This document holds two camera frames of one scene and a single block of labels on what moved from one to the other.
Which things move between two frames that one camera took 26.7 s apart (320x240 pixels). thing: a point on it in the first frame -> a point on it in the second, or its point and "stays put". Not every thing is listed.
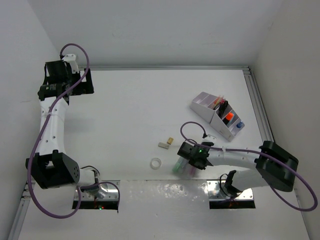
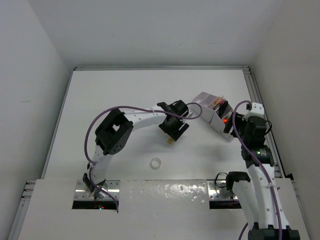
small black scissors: (222, 107) stays put
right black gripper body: (192, 163) -> (240, 124)
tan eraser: (170, 140) stays put
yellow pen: (217, 102) stays put
